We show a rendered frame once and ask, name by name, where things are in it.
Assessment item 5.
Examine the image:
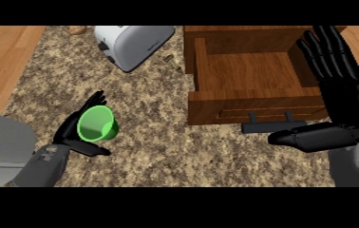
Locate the wooden drawer cabinet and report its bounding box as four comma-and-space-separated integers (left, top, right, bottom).
181, 25, 347, 95

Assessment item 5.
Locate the dark grey drawer handle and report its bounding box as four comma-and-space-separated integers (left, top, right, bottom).
239, 110, 307, 135

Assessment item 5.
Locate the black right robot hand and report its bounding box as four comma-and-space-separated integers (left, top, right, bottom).
266, 25, 359, 153

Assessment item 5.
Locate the green cup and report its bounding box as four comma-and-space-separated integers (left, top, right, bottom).
75, 104, 121, 143

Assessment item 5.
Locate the wooden drawer front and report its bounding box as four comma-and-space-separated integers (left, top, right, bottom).
186, 86, 329, 126

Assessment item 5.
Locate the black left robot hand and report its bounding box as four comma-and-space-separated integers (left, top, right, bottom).
51, 90, 114, 158

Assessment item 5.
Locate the white toaster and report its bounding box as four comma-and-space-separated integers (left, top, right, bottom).
94, 25, 177, 73

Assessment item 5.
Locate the small tan round object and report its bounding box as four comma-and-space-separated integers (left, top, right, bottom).
69, 25, 88, 36

